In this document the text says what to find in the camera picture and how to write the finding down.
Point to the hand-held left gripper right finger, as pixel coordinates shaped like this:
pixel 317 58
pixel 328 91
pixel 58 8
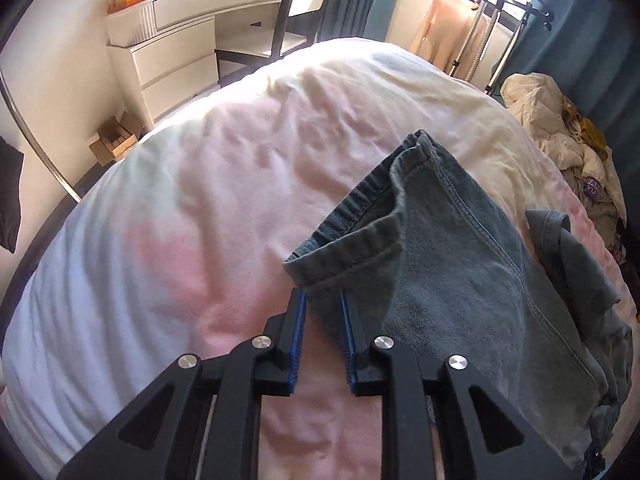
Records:
pixel 350 345

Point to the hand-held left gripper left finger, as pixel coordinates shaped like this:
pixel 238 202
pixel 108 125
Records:
pixel 298 340

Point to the blue denim jeans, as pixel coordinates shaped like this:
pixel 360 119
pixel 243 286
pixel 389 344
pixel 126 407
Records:
pixel 450 260

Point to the grey denim garment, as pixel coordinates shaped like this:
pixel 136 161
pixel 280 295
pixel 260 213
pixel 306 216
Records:
pixel 575 270

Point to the pile of light clothes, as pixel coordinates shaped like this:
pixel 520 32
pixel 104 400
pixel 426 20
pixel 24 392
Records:
pixel 595 185

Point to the pastel patterned duvet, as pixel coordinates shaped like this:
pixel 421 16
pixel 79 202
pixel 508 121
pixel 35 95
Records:
pixel 200 185

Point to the cardboard box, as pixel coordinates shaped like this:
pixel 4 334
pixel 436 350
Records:
pixel 112 142

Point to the white backed chair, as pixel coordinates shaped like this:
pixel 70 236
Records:
pixel 260 52

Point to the cream dressing table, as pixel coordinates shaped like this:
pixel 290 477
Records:
pixel 175 75

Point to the white down jacket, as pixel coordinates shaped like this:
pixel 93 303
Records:
pixel 530 105

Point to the mustard yellow garment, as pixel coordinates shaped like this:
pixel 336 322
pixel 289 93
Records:
pixel 590 132

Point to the black hanging cloth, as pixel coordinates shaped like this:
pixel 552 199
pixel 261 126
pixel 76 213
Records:
pixel 10 195

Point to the peach sweater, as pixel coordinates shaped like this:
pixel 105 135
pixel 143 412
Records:
pixel 445 30

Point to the metal rack bar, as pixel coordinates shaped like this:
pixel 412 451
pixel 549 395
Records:
pixel 35 135

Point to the narrow teal curtain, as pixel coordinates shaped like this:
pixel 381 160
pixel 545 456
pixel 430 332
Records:
pixel 370 0

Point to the wide teal curtain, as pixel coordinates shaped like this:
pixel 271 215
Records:
pixel 575 50

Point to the garment steamer stand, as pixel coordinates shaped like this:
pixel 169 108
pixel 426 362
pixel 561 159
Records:
pixel 537 2

